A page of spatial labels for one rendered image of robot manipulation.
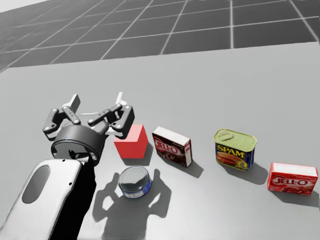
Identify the blue flat can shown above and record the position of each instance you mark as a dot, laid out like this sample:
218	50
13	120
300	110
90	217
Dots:
134	182

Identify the pink cube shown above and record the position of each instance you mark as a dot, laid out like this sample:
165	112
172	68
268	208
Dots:
130	142

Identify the brown and white carton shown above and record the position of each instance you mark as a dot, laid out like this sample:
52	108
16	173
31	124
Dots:
172	147

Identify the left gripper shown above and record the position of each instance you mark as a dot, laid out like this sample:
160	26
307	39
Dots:
75	140

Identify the green and blue rectangular can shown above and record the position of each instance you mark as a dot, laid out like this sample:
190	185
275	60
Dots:
235	150

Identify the red and white carton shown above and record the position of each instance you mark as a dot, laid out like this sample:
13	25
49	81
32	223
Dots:
293	178

